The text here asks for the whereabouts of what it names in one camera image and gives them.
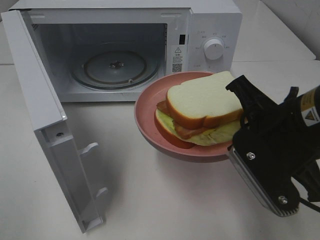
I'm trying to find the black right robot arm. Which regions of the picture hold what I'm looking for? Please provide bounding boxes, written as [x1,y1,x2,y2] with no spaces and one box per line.
[226,75,320,204]

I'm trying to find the upper white power knob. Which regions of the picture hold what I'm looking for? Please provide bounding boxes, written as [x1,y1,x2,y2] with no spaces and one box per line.
[203,37,225,60]

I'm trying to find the black camera cable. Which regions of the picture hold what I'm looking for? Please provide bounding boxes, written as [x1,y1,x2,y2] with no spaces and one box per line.
[238,86,320,213]

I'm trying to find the white microwave oven body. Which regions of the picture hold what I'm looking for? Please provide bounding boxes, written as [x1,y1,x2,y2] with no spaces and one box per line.
[6,0,243,102]

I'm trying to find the white microwave door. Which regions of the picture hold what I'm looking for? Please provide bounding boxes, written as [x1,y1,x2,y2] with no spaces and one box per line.
[1,10,108,233]

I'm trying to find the sandwich with lettuce and bacon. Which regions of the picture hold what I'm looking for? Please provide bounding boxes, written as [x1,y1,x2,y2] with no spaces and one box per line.
[154,71,243,149]

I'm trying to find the white warning label sticker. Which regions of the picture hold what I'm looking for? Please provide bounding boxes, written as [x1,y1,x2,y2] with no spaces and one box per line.
[170,45,186,73]

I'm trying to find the pink round plate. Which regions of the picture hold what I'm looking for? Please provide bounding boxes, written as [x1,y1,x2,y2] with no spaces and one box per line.
[134,71,232,163]

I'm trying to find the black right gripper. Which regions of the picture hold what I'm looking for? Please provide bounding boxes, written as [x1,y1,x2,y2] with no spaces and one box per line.
[225,75,320,180]

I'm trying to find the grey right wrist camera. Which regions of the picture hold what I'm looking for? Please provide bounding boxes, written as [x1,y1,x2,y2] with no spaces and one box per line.
[227,129,300,217]

